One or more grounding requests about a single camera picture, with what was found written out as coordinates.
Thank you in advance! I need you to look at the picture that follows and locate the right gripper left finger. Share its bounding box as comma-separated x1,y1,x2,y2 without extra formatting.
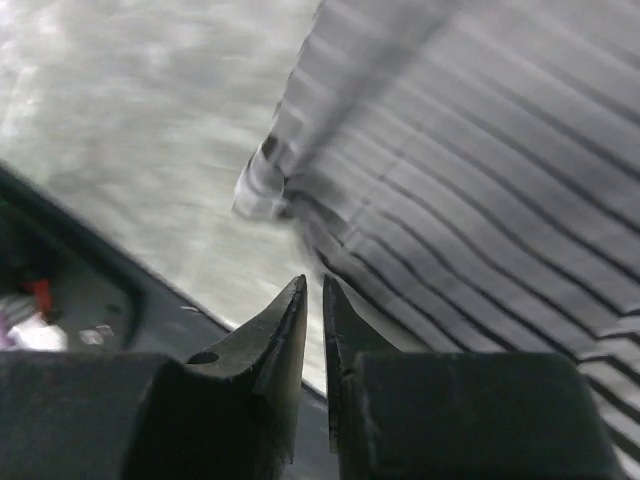
1,276,307,479

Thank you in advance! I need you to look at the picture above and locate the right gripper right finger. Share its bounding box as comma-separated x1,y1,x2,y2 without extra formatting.
323,278,624,479

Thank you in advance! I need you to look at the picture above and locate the striped multicolour tank top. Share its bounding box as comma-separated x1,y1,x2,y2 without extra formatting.
233,1,639,478

